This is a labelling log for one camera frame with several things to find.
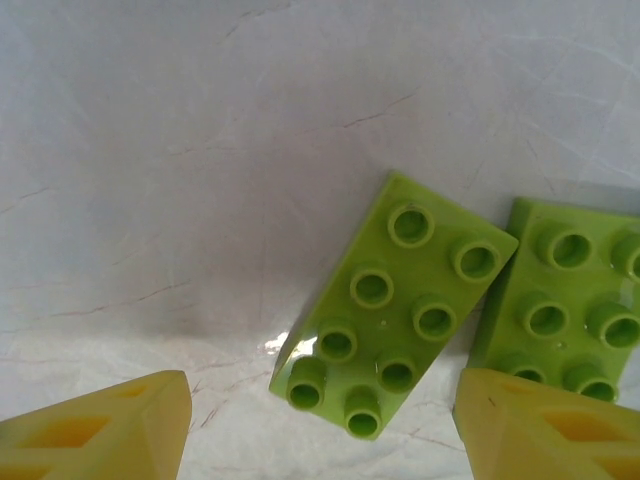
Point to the green lego brick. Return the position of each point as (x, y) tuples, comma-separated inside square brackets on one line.
[(395, 320), (575, 280)]

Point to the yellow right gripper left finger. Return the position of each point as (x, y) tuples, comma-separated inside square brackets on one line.
[(100, 430)]

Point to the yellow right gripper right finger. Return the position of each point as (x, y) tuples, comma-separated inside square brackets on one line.
[(550, 440)]

